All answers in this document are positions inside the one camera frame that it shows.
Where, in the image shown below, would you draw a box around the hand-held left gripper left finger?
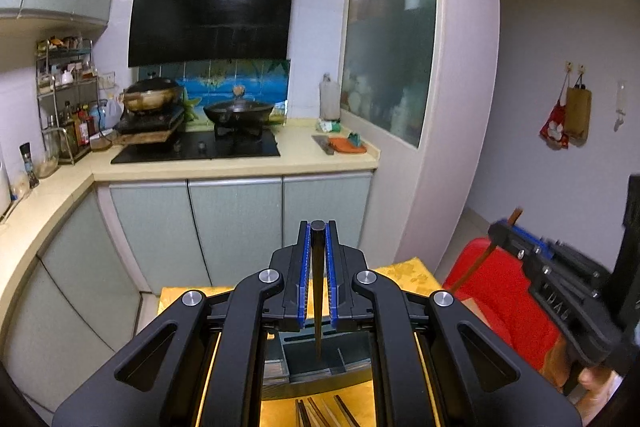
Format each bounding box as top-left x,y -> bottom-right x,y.
51,221 -> 312,427

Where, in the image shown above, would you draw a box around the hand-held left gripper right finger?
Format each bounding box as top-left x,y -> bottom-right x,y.
325,221 -> 583,427

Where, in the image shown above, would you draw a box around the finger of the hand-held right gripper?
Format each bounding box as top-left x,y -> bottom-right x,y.
487,218 -> 553,294
517,229 -> 615,286

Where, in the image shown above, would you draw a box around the brown wooden chopstick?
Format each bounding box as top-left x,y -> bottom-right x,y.
306,397 -> 335,427
450,205 -> 525,295

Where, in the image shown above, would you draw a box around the dark green utensil holder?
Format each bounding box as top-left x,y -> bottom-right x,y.
264,329 -> 374,387

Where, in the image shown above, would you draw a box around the person's right hand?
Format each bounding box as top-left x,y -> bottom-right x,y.
575,364 -> 623,415

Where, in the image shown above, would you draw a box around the red chair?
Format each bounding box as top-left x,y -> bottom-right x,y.
442,237 -> 576,378

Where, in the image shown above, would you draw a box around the yellow floral tablecloth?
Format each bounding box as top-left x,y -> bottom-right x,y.
157,257 -> 443,427

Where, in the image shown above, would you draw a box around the kitchen base cabinets with counter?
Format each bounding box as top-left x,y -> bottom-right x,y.
0,117 -> 381,388

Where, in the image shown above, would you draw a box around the red hanging pouch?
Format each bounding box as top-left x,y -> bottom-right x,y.
539,103 -> 569,152

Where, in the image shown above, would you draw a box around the orange cloth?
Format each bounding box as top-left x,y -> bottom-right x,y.
330,136 -> 367,154

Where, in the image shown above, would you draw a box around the brown hanging bag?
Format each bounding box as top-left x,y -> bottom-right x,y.
565,74 -> 593,146

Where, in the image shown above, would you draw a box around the black gas hob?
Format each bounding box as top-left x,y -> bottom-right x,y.
111,129 -> 281,166

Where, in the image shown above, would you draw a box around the translucent plastic jug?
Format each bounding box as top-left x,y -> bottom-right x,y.
320,73 -> 342,120

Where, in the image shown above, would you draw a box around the black wok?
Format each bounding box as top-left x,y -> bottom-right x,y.
203,99 -> 276,128

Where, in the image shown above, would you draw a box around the blue scenic backsplash panel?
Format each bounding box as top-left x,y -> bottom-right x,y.
160,58 -> 291,128

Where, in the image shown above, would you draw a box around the black portable cooker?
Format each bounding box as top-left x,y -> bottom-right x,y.
114,107 -> 187,136

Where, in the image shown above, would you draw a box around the brown lidded pot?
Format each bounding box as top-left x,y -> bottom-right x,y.
121,77 -> 185,115

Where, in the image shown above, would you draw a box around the blue white plastic jug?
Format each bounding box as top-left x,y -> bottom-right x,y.
101,97 -> 125,130

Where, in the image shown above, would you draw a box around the glass jar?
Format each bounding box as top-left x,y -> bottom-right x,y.
42,127 -> 61,178

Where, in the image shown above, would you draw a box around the metal spice rack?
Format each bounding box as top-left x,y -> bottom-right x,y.
35,37 -> 101,166

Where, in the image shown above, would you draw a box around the black pepper grinder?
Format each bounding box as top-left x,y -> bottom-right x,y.
19,143 -> 40,189

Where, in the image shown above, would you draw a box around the white wall hook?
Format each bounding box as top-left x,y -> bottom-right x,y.
615,81 -> 629,130

